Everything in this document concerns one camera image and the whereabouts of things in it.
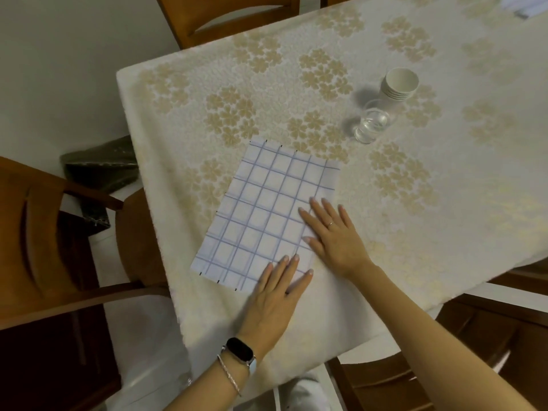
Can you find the person's right hand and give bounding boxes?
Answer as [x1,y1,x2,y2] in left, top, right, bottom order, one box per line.
[298,197,374,281]

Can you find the person's white trousers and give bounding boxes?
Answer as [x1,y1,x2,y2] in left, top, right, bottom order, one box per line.
[274,372,341,411]

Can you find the clear glass of water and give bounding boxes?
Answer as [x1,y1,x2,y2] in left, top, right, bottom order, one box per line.
[354,108,392,145]

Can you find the stack of white paper cups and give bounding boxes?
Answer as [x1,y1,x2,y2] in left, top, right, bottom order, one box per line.
[379,67,420,103]

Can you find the person's left hand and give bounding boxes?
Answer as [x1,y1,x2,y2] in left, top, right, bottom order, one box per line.
[237,254,314,358]

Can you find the white floral tablecloth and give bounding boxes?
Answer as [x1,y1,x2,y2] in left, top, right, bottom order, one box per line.
[116,0,548,404]

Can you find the white and blue paper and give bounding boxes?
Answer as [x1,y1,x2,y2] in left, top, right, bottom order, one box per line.
[500,0,548,20]

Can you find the person's right forearm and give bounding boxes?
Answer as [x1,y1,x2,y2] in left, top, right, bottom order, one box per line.
[350,261,538,411]

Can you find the black smart band watch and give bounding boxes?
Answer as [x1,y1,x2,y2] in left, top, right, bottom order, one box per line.
[222,337,258,377]

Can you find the person's left forearm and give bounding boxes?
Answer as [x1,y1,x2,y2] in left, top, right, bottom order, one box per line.
[164,348,266,411]

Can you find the silver bracelet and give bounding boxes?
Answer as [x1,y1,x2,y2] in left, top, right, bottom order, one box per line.
[216,354,243,398]

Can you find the dark green plastic bag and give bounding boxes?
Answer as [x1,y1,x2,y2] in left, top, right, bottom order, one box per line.
[60,135,140,230]

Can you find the blue grid paper sheet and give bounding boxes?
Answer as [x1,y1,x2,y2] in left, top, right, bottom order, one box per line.
[190,139,343,293]

